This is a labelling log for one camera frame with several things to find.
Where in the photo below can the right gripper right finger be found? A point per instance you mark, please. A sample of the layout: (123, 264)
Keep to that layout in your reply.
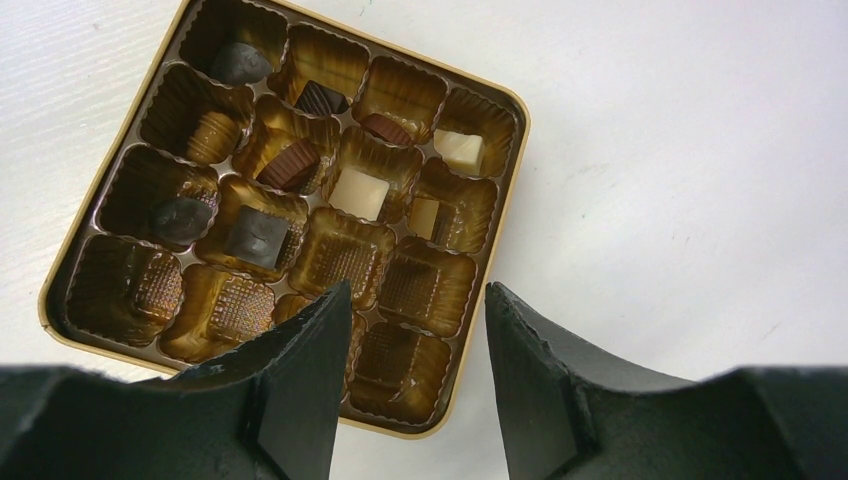
(570, 410)

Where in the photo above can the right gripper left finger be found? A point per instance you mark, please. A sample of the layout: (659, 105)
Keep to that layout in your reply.
(267, 409)

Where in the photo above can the dark square chocolate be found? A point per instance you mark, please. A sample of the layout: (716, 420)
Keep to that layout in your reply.
(257, 237)

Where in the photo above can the dark round chocolate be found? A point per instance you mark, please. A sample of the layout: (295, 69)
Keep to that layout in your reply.
(179, 220)

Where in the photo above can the small cream chocolate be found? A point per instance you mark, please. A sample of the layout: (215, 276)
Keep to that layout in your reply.
(422, 217)

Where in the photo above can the brown ridged chocolate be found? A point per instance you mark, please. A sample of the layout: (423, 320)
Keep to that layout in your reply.
(292, 167)

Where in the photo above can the gold chocolate box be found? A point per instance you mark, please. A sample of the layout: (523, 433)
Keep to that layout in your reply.
(117, 290)

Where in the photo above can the tan chocolate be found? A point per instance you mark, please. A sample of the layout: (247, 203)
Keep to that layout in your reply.
(214, 138)

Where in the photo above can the reddish brown chocolate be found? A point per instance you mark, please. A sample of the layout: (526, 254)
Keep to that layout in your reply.
(386, 129)

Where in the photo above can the dark striped chocolate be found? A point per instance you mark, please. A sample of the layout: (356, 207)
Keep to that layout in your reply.
(319, 100)

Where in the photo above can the dark grey heart chocolate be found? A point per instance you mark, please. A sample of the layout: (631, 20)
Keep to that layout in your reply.
(239, 63)

